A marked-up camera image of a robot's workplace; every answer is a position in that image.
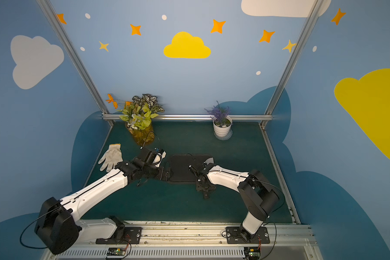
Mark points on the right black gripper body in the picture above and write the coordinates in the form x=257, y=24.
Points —
x=202, y=186

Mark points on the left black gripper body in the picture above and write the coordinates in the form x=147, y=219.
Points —
x=162, y=174

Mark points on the black cutting board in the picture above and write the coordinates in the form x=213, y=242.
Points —
x=184, y=168

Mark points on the cleaver knife black handle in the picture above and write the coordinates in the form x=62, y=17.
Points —
x=206, y=166

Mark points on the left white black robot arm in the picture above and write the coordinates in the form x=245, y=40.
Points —
x=60, y=226

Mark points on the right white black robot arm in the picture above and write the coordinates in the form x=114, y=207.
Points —
x=259, y=196

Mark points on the right small circuit board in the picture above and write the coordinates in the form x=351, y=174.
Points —
x=252, y=253

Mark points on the small circuit board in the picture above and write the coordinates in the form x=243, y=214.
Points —
x=252, y=253
x=115, y=253

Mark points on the left small circuit board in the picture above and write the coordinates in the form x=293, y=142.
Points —
x=115, y=253

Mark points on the white work glove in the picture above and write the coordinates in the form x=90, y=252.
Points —
x=111, y=158

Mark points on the lavender plant in white pot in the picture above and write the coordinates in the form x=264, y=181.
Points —
x=222, y=123

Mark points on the green plant in amber vase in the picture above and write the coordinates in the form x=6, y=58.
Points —
x=138, y=115

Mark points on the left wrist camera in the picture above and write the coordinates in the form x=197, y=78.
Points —
x=151, y=157

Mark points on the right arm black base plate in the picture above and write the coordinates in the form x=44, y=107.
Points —
x=234, y=234

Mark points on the aluminium front rail platform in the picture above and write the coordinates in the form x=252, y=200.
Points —
x=199, y=241

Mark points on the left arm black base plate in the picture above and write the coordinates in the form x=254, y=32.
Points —
x=123, y=235

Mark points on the aluminium frame back rail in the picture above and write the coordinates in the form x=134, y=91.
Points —
x=197, y=117

